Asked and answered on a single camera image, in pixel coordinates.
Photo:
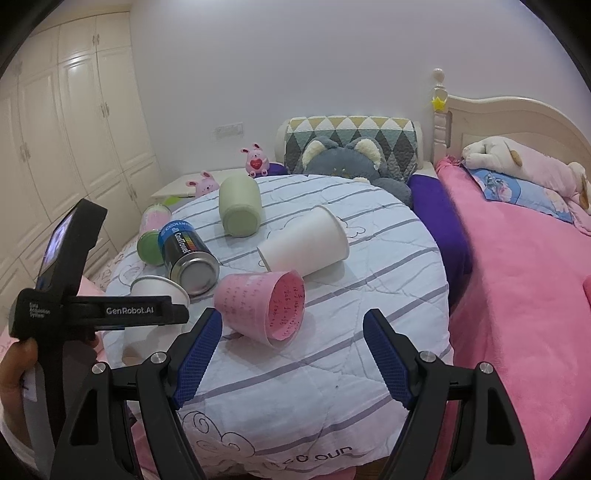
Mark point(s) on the grey cat plush cushion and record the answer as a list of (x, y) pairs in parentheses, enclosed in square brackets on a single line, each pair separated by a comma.
[(361, 160)]

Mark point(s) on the triangle pattern pillow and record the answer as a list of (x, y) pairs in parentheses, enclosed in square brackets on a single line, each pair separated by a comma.
[(401, 139)]

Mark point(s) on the blue black towel can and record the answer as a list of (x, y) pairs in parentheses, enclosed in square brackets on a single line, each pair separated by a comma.
[(188, 261)]

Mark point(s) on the pink fleece blanket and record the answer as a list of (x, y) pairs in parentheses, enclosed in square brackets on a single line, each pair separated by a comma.
[(525, 311)]

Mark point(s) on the light green cup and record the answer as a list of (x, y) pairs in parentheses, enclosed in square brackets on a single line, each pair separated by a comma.
[(240, 206)]

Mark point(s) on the yellow star sticker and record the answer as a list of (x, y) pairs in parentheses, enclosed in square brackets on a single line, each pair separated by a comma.
[(439, 104)]

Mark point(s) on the pink white plush dog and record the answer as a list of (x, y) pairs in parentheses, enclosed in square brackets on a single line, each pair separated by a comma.
[(509, 157)]

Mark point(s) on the pink bunny toy near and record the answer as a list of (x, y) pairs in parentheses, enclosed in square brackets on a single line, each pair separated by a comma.
[(204, 185)]

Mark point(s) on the white paper cup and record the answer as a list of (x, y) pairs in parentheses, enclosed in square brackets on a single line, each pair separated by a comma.
[(140, 342), (308, 244)]

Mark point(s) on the striped white quilt cover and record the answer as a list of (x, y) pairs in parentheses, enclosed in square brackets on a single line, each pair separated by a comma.
[(320, 404)]

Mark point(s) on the pink green canister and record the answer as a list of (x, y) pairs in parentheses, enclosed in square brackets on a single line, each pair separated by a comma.
[(153, 219)]

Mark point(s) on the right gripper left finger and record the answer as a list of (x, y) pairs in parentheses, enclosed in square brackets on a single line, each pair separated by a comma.
[(96, 440)]

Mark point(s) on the pink paper cup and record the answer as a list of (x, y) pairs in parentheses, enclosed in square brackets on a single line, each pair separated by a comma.
[(265, 307)]

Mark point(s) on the pink bunny toy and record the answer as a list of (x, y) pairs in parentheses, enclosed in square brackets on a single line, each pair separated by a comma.
[(257, 164), (204, 185)]

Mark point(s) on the blue cartoon pillow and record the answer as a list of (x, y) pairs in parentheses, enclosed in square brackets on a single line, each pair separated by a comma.
[(507, 189)]

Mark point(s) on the person's left hand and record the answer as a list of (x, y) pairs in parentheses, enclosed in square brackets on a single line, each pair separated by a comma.
[(19, 358)]

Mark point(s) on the light pink quilt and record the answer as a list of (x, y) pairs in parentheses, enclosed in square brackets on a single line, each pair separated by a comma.
[(44, 368)]

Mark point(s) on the white nightstand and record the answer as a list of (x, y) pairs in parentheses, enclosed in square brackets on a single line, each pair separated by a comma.
[(180, 188)]

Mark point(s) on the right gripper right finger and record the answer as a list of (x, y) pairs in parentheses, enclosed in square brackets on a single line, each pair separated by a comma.
[(488, 441)]

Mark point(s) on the cream wooden headboard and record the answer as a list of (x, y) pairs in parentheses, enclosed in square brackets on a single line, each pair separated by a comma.
[(530, 122)]

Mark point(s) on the wall socket panel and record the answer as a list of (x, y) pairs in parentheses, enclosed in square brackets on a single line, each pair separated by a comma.
[(229, 130)]

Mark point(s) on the cream wardrobe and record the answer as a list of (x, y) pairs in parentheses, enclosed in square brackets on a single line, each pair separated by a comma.
[(72, 128)]

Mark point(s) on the pink bunny toy far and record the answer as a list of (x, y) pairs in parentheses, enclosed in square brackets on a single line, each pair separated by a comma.
[(257, 164)]

